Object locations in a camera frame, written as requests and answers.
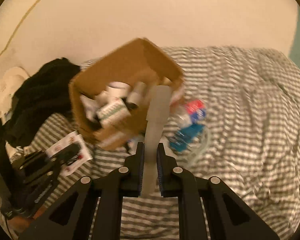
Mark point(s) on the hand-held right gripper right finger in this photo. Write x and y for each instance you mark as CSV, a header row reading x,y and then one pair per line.
x,y
160,166

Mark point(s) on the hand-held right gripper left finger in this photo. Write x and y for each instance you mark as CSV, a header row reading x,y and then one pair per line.
x,y
140,166

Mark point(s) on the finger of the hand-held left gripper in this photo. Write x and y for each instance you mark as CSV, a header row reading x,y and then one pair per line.
x,y
70,151

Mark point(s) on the white packet red black print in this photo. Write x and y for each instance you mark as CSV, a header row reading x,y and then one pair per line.
x,y
76,165

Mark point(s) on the grey cardboard tube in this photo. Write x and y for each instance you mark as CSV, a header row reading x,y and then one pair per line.
x,y
155,120

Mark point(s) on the white and black packet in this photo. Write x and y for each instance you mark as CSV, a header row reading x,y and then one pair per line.
x,y
88,106

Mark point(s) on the green printed carton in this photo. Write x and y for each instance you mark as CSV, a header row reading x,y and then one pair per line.
x,y
112,112

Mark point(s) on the white cylinder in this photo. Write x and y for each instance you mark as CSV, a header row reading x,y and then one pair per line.
x,y
137,92

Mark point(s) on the white cup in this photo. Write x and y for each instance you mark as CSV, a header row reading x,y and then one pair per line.
x,y
117,88

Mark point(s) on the torn cardboard box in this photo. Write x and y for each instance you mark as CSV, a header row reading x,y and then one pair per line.
x,y
125,60

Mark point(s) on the person's left forearm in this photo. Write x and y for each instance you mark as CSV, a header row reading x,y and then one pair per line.
x,y
25,222

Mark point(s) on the blue packet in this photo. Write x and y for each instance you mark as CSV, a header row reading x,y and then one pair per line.
x,y
186,136

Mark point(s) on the clear bottle red blue label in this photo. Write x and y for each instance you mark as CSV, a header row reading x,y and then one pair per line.
x,y
192,112

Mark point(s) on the black cloth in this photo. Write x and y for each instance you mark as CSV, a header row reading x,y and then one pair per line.
x,y
45,92

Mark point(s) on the white round object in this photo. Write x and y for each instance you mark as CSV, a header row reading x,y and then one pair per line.
x,y
7,87

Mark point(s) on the grey checked blanket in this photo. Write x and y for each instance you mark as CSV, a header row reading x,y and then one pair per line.
x,y
240,117

